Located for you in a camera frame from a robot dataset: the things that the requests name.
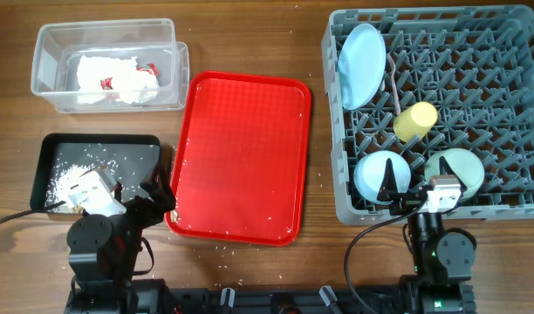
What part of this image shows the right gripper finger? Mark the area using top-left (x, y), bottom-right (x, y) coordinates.
top-left (438, 156), bottom-right (467, 192)
top-left (377, 159), bottom-right (399, 201)

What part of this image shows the mint green bowl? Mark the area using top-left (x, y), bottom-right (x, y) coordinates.
top-left (424, 148), bottom-right (485, 201)

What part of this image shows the light blue bowl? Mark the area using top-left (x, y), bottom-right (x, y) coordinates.
top-left (353, 151), bottom-right (411, 205)

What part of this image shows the yellow plastic cup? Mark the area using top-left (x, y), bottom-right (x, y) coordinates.
top-left (394, 102), bottom-right (438, 142)

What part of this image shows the white plastic spoon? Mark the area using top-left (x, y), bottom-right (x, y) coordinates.
top-left (387, 53), bottom-right (401, 116)

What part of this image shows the white napkin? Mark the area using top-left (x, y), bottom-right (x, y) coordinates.
top-left (77, 56), bottom-right (160, 104)

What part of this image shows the light blue plate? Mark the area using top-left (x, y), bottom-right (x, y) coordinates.
top-left (338, 24), bottom-right (387, 110)

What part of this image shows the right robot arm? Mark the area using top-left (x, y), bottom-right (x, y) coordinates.
top-left (378, 157), bottom-right (476, 314)

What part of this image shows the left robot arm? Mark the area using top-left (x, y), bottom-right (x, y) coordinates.
top-left (65, 165), bottom-right (182, 313)

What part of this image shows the grey dishwasher rack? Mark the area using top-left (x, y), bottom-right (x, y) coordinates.
top-left (321, 5), bottom-right (534, 225)

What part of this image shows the small food crumb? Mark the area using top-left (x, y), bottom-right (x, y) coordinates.
top-left (170, 210), bottom-right (179, 222)

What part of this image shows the red serving tray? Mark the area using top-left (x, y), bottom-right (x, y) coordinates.
top-left (165, 71), bottom-right (312, 246)

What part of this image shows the black plastic bin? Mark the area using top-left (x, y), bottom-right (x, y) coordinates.
top-left (30, 133), bottom-right (161, 215)

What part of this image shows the clear plastic bin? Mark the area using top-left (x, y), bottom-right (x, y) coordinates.
top-left (31, 18), bottom-right (189, 113)

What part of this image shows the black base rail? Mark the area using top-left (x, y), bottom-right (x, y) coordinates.
top-left (65, 285), bottom-right (476, 314)

